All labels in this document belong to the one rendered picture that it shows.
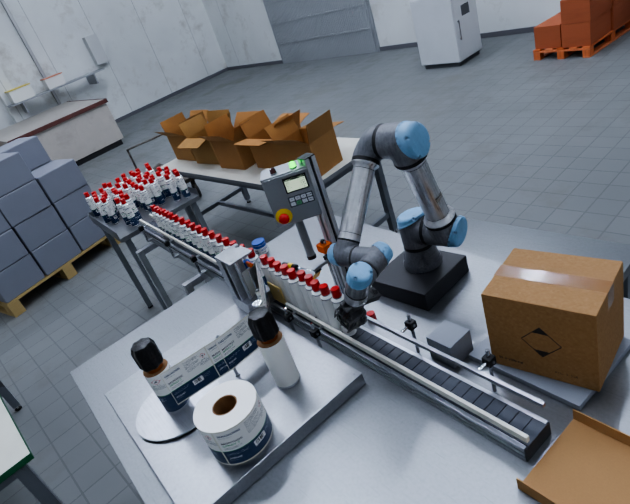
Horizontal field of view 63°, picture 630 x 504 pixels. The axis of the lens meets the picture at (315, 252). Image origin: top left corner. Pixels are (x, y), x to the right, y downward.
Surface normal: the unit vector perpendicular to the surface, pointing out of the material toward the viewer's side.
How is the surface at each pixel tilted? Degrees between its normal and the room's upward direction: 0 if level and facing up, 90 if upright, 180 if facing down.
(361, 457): 0
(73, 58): 90
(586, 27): 90
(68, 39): 90
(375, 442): 0
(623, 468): 0
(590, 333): 90
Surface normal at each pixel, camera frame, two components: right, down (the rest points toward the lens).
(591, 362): -0.62, 0.55
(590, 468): -0.30, -0.82
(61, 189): 0.78, 0.08
